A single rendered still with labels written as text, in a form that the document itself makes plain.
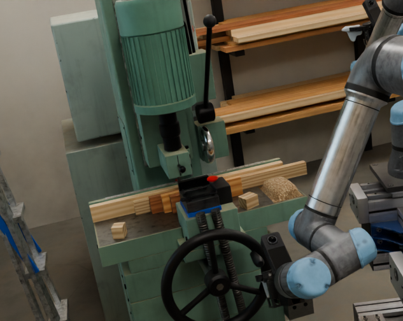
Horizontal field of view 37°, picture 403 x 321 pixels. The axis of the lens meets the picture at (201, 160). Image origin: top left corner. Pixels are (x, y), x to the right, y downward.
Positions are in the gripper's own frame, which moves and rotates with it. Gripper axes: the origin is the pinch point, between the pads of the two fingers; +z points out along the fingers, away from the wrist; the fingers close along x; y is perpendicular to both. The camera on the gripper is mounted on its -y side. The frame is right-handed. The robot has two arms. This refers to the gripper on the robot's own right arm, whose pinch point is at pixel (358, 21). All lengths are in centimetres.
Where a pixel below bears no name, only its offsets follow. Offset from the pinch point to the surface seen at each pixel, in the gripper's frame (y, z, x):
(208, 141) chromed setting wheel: 8, -50, -79
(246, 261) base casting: 38, -74, -83
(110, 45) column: -27, -40, -97
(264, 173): 21, -58, -67
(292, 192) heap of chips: 24, -72, -64
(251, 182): 23, -58, -72
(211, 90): -4, -40, -72
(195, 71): -12, -41, -75
